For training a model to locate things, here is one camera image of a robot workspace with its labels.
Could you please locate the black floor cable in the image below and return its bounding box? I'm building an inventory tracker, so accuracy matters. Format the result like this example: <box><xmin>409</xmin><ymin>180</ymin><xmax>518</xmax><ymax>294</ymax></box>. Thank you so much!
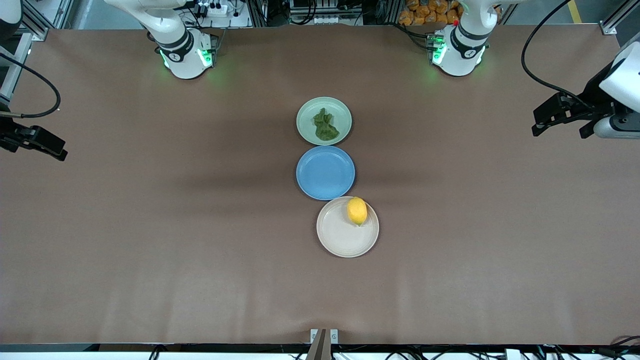
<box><xmin>540</xmin><ymin>335</ymin><xmax>640</xmax><ymax>360</ymax></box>

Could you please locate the brown pole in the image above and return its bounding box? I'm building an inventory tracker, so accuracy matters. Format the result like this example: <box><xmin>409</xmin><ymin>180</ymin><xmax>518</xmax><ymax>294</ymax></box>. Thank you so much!
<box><xmin>305</xmin><ymin>328</ymin><xmax>329</xmax><ymax>360</ymax></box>

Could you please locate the blue plate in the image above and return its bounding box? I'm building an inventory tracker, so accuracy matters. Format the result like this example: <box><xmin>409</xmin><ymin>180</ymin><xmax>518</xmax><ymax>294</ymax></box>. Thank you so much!
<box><xmin>295</xmin><ymin>145</ymin><xmax>356</xmax><ymax>201</ymax></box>

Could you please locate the green lettuce leaf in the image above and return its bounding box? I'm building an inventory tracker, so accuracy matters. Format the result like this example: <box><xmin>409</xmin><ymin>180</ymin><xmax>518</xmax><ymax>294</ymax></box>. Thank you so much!
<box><xmin>313</xmin><ymin>108</ymin><xmax>341</xmax><ymax>142</ymax></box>

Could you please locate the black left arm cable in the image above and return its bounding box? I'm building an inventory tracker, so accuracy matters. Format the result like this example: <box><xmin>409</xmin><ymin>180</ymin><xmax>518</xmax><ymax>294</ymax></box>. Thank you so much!
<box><xmin>521</xmin><ymin>0</ymin><xmax>597</xmax><ymax>109</ymax></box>

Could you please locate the beige plate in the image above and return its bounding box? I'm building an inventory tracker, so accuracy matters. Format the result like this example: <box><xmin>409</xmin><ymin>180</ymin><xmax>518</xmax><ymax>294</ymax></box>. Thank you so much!
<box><xmin>316</xmin><ymin>196</ymin><xmax>380</xmax><ymax>259</ymax></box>

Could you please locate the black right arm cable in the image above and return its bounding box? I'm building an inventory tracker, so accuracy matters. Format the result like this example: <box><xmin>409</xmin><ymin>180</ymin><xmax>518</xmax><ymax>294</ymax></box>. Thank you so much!
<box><xmin>0</xmin><ymin>52</ymin><xmax>62</xmax><ymax>119</ymax></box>

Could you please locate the aluminium frame profile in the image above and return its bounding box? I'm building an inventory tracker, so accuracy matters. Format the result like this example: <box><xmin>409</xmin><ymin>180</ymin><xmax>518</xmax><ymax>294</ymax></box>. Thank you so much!
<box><xmin>600</xmin><ymin>0</ymin><xmax>640</xmax><ymax>37</ymax></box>
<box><xmin>0</xmin><ymin>0</ymin><xmax>51</xmax><ymax>111</ymax></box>

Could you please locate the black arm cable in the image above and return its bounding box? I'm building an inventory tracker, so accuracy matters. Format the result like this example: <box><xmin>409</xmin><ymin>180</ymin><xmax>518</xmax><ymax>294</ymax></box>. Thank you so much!
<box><xmin>521</xmin><ymin>0</ymin><xmax>597</xmax><ymax>109</ymax></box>
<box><xmin>0</xmin><ymin>52</ymin><xmax>62</xmax><ymax>119</ymax></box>

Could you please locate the light green plate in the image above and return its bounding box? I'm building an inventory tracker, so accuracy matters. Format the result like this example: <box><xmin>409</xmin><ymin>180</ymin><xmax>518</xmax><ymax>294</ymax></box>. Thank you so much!
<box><xmin>296</xmin><ymin>96</ymin><xmax>353</xmax><ymax>146</ymax></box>

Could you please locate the yellow lemon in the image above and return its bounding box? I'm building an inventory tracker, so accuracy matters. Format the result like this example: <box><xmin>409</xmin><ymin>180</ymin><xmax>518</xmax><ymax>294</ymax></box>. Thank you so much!
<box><xmin>347</xmin><ymin>196</ymin><xmax>368</xmax><ymax>227</ymax></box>

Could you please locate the bag of orange items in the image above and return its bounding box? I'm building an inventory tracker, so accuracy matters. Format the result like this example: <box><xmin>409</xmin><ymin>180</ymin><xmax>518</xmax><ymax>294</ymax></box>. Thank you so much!
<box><xmin>398</xmin><ymin>0</ymin><xmax>462</xmax><ymax>27</ymax></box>

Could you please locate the metal table edge bracket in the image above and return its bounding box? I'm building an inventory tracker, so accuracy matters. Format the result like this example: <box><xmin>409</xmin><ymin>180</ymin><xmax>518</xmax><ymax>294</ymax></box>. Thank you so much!
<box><xmin>309</xmin><ymin>328</ymin><xmax>339</xmax><ymax>345</ymax></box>

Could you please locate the white power strip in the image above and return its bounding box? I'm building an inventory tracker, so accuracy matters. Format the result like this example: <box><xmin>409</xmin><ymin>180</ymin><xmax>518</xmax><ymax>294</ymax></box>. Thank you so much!
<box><xmin>192</xmin><ymin>1</ymin><xmax>232</xmax><ymax>17</ymax></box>

